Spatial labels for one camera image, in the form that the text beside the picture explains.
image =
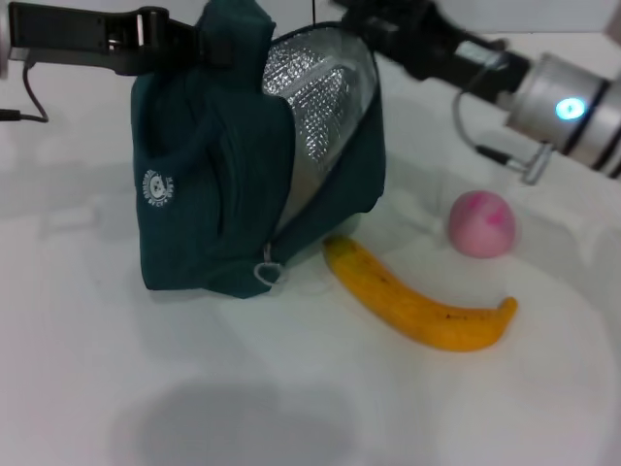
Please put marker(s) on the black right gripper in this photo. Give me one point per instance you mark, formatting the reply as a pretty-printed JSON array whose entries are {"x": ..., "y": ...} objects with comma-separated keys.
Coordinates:
[{"x": 436, "y": 43}]

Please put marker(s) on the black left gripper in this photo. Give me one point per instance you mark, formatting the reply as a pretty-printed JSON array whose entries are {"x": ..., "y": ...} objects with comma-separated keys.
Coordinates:
[{"x": 73, "y": 36}]

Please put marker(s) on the yellow banana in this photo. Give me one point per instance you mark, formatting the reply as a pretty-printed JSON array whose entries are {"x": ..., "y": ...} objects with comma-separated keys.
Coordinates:
[{"x": 412, "y": 306}]

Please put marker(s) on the pink toy peach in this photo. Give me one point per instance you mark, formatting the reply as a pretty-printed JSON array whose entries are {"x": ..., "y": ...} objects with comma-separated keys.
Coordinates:
[{"x": 480, "y": 223}]

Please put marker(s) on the dark teal insulated lunch bag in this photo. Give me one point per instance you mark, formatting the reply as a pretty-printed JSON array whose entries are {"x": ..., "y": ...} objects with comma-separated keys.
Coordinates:
[{"x": 204, "y": 194}]

